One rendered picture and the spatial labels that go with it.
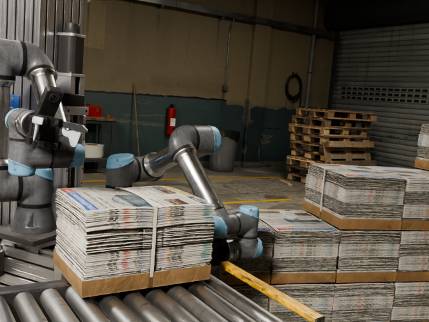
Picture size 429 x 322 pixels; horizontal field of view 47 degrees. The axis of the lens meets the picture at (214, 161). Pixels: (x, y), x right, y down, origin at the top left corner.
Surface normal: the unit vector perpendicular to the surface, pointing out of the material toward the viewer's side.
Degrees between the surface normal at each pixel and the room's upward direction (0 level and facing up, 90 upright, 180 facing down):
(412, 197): 90
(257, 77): 90
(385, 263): 90
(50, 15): 90
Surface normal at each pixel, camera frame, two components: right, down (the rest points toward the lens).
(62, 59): -0.43, 0.07
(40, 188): 0.63, 0.15
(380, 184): 0.25, 0.14
